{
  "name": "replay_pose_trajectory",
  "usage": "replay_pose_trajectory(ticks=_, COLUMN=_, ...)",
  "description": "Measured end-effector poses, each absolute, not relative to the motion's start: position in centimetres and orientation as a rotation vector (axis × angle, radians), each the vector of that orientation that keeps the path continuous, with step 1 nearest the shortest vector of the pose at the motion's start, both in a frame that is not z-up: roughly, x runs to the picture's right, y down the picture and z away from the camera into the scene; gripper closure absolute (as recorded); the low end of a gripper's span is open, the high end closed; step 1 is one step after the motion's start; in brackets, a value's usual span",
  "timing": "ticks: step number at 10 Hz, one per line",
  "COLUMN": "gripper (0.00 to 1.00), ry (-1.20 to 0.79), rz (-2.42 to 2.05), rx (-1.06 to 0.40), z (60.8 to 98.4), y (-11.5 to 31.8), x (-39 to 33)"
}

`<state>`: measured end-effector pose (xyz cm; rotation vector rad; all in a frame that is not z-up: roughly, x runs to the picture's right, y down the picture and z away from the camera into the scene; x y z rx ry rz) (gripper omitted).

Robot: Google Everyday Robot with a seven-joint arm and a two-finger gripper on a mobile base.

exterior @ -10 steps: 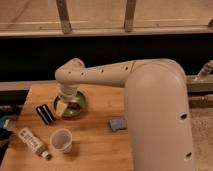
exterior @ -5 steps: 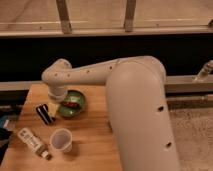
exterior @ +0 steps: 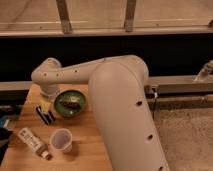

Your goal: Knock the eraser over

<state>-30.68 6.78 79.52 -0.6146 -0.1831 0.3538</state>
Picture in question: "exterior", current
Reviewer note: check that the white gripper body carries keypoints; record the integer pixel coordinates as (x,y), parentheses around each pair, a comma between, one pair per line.
(47,97)

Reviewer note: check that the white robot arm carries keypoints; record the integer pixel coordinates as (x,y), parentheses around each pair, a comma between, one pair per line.
(122,114)

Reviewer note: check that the green bowl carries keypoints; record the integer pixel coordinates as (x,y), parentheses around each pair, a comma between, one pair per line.
(70,96)

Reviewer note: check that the red brown food piece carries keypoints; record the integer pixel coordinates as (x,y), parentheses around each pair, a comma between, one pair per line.
(70,104)

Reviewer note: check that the clear plastic cup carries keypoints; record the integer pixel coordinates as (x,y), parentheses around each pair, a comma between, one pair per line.
(61,140)

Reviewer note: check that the white bottle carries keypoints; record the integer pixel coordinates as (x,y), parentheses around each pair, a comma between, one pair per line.
(34,143)

